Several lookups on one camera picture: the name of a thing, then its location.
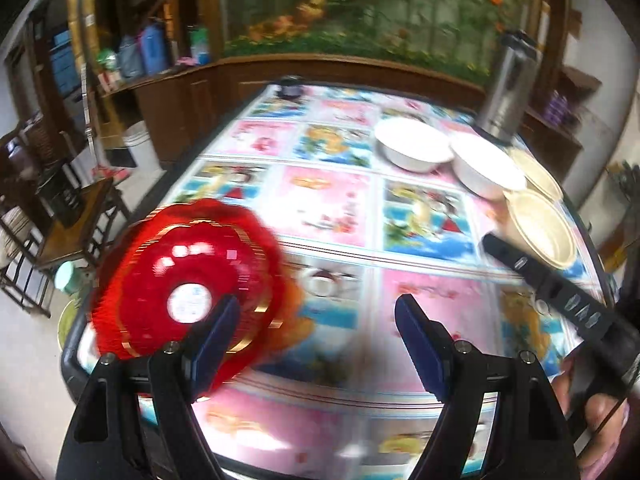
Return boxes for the blue plastic bottle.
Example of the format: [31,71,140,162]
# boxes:
[140,22,169,76]

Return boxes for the cream paper plate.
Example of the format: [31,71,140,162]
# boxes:
[509,147,565,202]

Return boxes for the wooden chair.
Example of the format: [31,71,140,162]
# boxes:
[0,160,131,317]

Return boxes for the flower garden wall mural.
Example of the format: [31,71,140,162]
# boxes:
[220,0,531,75]

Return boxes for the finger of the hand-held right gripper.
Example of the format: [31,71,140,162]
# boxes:
[481,232,618,342]

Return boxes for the small dark jar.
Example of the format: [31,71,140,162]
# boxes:
[276,76,305,101]

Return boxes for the black flat object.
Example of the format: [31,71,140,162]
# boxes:
[105,147,138,169]

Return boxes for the red plastic plate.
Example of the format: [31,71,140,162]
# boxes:
[92,199,287,397]

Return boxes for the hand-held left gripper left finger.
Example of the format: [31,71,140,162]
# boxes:
[56,295,241,480]

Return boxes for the white plastic bucket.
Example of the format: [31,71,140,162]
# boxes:
[122,121,153,161]

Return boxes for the cream paper bowl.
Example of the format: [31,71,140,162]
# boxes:
[505,189,580,268]

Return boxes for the grey-blue plastic bottle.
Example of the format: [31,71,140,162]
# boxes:
[118,35,146,81]

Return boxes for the white bowl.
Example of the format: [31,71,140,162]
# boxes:
[450,134,527,201]
[374,117,455,172]

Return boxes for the purple containers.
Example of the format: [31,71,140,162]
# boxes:
[545,92,572,123]

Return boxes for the stainless steel thermos jug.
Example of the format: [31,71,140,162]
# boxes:
[477,30,544,143]

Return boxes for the person's right hand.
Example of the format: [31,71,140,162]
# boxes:
[551,354,631,480]

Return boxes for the green and white bottle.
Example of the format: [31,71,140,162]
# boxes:
[189,27,212,66]

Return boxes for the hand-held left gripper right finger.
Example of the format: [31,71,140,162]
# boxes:
[394,294,583,480]

